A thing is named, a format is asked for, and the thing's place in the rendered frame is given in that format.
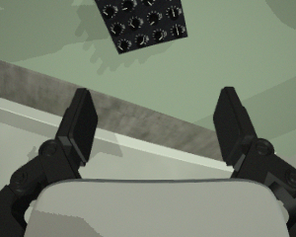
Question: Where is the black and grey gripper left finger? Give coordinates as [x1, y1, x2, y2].
[0, 88, 98, 237]

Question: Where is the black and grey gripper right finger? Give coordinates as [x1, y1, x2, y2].
[213, 87, 296, 237]

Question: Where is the black knob box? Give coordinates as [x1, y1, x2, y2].
[95, 0, 187, 54]

